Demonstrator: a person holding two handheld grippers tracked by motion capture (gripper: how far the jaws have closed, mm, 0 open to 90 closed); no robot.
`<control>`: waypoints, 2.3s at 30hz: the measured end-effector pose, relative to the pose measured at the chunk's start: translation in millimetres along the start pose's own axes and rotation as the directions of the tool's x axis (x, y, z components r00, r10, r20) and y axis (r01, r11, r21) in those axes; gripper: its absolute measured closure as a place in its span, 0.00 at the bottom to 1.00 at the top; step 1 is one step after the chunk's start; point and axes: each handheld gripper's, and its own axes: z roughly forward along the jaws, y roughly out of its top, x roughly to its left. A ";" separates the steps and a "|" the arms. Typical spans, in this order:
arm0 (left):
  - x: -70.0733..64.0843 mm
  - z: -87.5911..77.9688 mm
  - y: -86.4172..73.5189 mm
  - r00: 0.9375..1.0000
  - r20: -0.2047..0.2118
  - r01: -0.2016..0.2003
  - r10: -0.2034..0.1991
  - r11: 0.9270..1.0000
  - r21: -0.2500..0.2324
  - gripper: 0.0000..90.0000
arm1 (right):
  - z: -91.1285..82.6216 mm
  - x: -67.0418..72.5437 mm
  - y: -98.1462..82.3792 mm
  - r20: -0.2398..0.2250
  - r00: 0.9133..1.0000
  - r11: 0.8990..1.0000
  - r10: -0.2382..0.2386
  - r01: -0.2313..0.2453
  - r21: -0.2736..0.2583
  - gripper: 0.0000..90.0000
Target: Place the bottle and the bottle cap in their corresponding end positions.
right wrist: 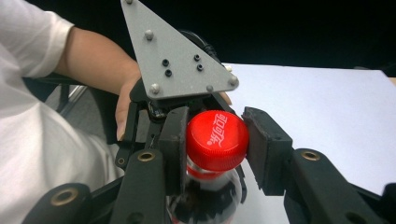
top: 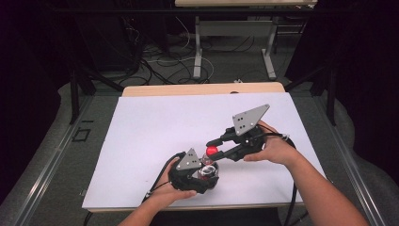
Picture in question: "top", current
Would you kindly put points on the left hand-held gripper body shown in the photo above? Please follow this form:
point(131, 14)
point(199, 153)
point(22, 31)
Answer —
point(182, 179)

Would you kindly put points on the person's dark clothing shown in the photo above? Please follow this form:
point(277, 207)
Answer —
point(219, 218)

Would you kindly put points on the dark cola bottle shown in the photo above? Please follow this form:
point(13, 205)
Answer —
point(207, 171)

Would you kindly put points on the desk with white legs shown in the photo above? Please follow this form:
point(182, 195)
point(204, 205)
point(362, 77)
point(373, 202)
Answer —
point(235, 28)

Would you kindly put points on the wooden table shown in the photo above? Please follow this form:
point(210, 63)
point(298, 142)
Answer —
point(188, 89)

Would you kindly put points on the black metal stand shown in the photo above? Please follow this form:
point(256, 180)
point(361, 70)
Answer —
point(331, 94)
point(75, 94)

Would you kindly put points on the black horizontal bar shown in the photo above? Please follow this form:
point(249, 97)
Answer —
point(125, 10)

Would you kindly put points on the white table board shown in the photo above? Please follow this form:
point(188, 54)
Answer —
point(150, 132)

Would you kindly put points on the aluminium floor rail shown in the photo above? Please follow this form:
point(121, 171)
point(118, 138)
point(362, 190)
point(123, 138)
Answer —
point(354, 169)
point(47, 166)

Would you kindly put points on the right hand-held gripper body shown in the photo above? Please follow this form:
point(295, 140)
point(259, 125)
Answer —
point(251, 138)

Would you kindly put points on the person's right hand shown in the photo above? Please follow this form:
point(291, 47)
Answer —
point(277, 150)

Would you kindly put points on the red bottle cap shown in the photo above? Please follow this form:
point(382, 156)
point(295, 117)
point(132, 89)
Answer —
point(212, 150)

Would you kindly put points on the person's left hand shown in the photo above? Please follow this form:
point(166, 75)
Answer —
point(172, 194)

